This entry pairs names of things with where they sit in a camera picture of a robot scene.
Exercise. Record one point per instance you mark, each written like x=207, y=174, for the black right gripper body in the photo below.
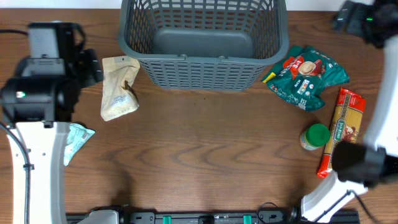
x=347, y=18

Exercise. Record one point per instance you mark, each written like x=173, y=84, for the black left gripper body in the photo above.
x=81, y=71

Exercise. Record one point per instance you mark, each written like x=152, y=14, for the beige paper pouch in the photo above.
x=118, y=96

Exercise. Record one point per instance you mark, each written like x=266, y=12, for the green coffee sachet bag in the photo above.
x=302, y=76

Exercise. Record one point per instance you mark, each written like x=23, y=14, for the red spaghetti pack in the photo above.
x=345, y=126

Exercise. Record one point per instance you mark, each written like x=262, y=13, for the green lid jar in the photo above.
x=316, y=136

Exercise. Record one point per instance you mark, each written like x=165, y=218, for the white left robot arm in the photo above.
x=37, y=104

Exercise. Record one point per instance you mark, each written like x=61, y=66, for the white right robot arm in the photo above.
x=360, y=167

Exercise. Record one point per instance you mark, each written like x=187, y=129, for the mint green small packet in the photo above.
x=77, y=137

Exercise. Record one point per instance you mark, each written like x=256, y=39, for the grey plastic mesh basket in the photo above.
x=204, y=44

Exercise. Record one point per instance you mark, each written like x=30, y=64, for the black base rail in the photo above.
x=121, y=214

